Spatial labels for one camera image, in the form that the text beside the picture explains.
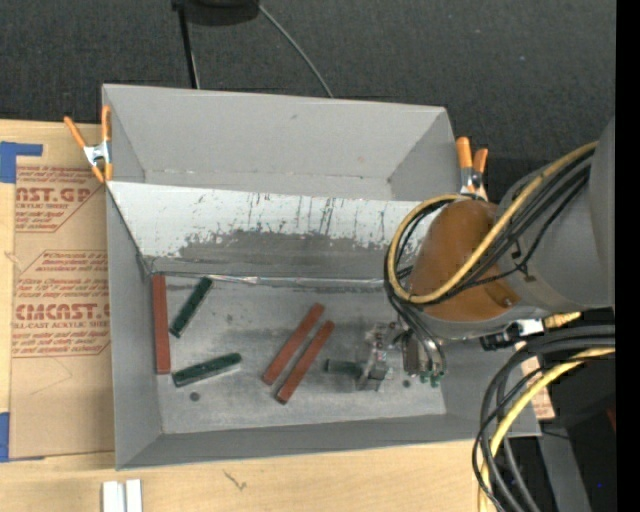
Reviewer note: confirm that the grey metal bin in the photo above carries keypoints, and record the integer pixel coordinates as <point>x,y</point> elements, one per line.
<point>280,320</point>

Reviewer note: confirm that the brown cardboard board, red print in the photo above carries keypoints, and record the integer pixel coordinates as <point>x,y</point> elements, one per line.
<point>60,300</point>

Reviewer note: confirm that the black cylinder on white bracket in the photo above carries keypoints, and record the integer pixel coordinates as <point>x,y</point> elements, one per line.
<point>502,337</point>

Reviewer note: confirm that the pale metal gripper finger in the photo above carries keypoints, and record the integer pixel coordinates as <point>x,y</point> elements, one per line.
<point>375,377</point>
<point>381,340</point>

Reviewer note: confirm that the red-brown flat block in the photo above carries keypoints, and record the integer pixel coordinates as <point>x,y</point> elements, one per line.
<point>293,344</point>
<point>306,362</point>
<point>161,325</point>

